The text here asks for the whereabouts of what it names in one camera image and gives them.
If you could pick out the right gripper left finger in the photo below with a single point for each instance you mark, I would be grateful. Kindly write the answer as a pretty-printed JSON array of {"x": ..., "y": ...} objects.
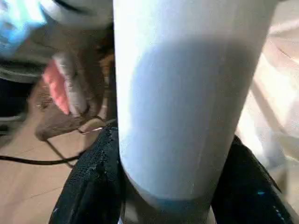
[{"x": 93, "y": 186}]

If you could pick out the pink object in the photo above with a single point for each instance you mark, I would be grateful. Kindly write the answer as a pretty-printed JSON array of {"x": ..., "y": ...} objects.
[{"x": 56, "y": 81}]

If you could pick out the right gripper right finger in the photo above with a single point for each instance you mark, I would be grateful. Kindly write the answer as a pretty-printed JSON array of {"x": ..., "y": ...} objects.
[{"x": 247, "y": 191}]

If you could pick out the white plastic table top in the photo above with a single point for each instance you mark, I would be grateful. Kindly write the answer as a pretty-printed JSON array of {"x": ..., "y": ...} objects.
[{"x": 268, "y": 93}]

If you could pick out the white plastic table leg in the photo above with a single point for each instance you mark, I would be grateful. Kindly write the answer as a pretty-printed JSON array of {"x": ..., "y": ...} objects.
[{"x": 182, "y": 93}]

